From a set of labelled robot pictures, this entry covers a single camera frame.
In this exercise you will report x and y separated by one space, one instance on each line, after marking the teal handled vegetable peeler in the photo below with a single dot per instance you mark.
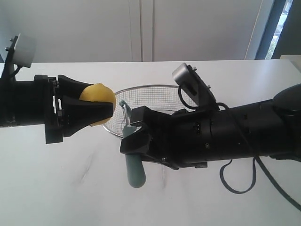
135 171

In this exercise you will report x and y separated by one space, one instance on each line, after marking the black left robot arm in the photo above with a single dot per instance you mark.
21 104

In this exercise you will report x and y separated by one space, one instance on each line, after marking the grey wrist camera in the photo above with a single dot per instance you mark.
190 82
22 51

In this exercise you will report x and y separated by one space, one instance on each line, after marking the white cabinet doors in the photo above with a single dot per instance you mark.
137 30

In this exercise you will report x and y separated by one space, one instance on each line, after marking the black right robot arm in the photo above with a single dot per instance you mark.
266 128

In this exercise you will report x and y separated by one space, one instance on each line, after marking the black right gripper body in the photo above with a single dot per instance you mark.
179 140

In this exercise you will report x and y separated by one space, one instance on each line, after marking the oval steel mesh basket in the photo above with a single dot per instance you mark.
162 98

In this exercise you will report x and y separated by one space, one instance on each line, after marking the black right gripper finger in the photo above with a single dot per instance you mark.
144 116
137 143

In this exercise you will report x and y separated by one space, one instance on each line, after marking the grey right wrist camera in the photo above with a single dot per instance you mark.
190 82

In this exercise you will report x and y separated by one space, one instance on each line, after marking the dark window frame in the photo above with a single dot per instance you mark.
289 42

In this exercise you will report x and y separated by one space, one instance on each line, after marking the yellow lemon with sticker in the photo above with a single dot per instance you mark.
98 93

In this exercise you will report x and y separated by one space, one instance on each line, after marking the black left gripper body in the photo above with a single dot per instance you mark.
53 129

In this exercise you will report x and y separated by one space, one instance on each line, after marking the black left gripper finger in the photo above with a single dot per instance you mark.
78 114
69 87

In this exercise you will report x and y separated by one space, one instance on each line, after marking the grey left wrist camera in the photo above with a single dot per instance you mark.
22 51

